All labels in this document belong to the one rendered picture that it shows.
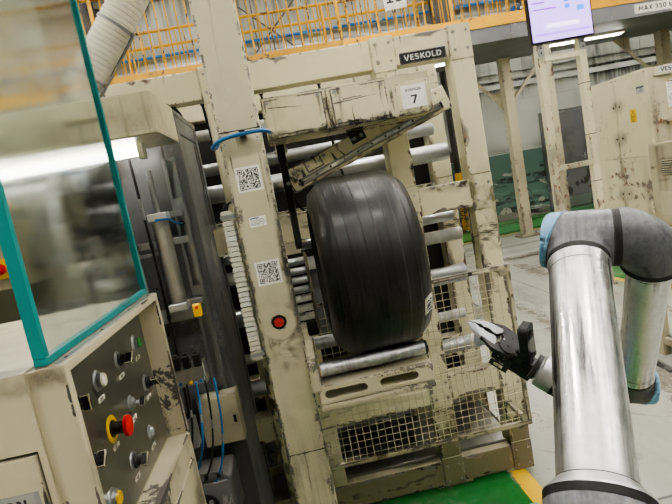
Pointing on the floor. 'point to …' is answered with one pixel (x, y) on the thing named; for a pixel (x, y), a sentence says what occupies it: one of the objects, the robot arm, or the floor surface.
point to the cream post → (263, 248)
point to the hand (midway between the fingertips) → (473, 322)
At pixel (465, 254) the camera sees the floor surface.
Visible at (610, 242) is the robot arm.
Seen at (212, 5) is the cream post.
